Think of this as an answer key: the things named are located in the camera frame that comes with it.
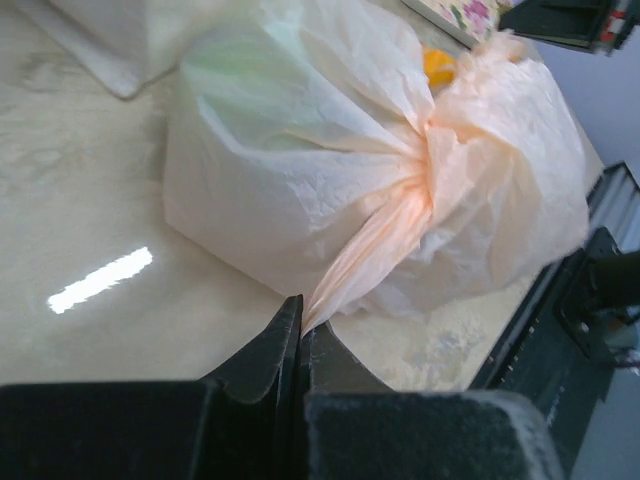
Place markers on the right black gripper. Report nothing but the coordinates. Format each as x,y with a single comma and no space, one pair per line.
581,25

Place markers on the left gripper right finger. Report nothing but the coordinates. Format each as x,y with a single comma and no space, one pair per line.
355,427

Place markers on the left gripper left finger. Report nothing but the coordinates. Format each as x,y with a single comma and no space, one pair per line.
233,423

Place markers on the orange star shaped toy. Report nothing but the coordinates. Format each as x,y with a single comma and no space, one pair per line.
439,67

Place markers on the orange banana print plastic bag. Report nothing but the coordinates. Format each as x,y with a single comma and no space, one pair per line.
412,198

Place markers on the green watermelon ball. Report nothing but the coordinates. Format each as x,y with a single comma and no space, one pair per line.
258,89

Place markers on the canvas tote bag orange handles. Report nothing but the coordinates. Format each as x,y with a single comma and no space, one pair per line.
127,45

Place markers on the floral pattern tray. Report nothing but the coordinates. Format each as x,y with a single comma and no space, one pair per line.
468,21

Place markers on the black base mount frame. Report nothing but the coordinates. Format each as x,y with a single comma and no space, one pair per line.
572,349

